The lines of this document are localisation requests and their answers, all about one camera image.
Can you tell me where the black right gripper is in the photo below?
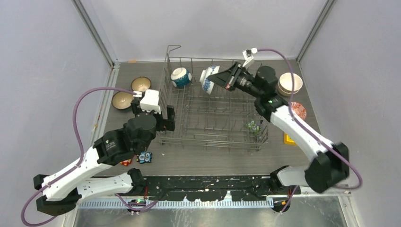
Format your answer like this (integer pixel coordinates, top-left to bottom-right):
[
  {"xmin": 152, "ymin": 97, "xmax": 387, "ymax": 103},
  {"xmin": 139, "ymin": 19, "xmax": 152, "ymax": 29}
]
[{"xmin": 208, "ymin": 61, "xmax": 262, "ymax": 99}]

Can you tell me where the white bowl blue floral pattern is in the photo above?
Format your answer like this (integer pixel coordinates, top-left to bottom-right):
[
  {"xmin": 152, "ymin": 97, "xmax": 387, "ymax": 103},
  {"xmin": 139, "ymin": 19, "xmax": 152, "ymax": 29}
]
[{"xmin": 200, "ymin": 65, "xmax": 220, "ymax": 95}]

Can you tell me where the brown patterned bowl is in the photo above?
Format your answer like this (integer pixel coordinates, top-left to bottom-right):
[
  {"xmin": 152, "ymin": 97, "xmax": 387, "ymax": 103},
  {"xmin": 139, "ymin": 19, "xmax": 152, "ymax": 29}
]
[{"xmin": 131, "ymin": 77, "xmax": 152, "ymax": 92}]

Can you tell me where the dark teal glazed bowl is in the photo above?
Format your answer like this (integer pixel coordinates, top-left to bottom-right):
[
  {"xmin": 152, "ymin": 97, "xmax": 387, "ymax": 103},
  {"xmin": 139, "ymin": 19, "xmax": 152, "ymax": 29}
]
[{"xmin": 112, "ymin": 91, "xmax": 134, "ymax": 111}]

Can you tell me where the beige ceramic bowl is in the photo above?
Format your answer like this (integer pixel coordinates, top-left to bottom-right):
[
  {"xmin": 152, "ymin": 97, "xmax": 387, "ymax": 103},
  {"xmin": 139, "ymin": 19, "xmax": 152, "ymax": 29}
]
[
  {"xmin": 278, "ymin": 82, "xmax": 299, "ymax": 96},
  {"xmin": 279, "ymin": 72, "xmax": 303, "ymax": 93}
]

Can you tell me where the white bowl blue zigzag pattern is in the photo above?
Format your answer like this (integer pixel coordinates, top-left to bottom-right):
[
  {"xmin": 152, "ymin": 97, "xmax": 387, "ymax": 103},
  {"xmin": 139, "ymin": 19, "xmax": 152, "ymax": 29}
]
[{"xmin": 291, "ymin": 102, "xmax": 307, "ymax": 120}]

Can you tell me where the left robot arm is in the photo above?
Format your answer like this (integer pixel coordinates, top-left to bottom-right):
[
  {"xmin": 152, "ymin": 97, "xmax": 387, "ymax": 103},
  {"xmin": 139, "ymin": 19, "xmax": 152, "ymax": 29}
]
[{"xmin": 34, "ymin": 105, "xmax": 175, "ymax": 216}]

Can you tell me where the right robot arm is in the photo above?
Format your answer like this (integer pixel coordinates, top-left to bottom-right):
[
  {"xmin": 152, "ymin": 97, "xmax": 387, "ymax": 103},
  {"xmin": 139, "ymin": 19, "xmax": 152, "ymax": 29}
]
[{"xmin": 201, "ymin": 62, "xmax": 349, "ymax": 194}]

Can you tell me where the teal white bowl back left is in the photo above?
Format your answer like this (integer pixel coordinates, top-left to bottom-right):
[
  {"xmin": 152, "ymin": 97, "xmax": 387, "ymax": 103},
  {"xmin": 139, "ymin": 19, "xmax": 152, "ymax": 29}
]
[{"xmin": 170, "ymin": 67, "xmax": 192, "ymax": 87}]

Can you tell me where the green owl toy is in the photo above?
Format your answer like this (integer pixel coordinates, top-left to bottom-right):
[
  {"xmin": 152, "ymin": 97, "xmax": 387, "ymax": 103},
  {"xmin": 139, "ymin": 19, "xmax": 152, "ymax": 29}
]
[{"xmin": 246, "ymin": 121, "xmax": 261, "ymax": 134}]

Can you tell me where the yellow toy window block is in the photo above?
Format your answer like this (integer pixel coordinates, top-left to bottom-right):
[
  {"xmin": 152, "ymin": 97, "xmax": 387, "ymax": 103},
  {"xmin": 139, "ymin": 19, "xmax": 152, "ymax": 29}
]
[{"xmin": 284, "ymin": 133, "xmax": 297, "ymax": 146}]

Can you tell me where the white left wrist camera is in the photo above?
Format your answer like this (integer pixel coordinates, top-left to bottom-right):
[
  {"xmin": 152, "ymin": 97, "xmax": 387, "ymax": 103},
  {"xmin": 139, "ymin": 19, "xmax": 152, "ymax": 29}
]
[{"xmin": 131, "ymin": 89, "xmax": 162, "ymax": 114}]

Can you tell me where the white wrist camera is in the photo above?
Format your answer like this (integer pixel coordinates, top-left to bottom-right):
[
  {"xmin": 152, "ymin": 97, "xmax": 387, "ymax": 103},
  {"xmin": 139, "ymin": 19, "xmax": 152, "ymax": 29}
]
[
  {"xmin": 131, "ymin": 89, "xmax": 162, "ymax": 114},
  {"xmin": 242, "ymin": 48, "xmax": 258, "ymax": 68}
]

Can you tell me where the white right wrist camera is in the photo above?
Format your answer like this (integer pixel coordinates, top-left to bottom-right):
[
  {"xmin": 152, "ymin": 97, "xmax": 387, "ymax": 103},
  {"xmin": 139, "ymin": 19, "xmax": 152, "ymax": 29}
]
[{"xmin": 242, "ymin": 48, "xmax": 258, "ymax": 68}]

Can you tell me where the grey wire dish rack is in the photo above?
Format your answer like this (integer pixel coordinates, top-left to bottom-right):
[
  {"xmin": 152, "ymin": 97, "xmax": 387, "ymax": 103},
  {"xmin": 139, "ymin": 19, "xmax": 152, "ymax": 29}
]
[{"xmin": 157, "ymin": 45, "xmax": 268, "ymax": 151}]

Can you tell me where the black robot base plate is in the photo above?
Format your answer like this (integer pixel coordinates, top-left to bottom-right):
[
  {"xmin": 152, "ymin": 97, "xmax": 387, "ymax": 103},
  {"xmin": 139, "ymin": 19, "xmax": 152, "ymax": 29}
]
[{"xmin": 124, "ymin": 175, "xmax": 300, "ymax": 201}]

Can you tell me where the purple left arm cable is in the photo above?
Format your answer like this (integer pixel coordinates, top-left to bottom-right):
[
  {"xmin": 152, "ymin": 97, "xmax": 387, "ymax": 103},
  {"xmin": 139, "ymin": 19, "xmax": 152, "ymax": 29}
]
[{"xmin": 20, "ymin": 87, "xmax": 159, "ymax": 227}]

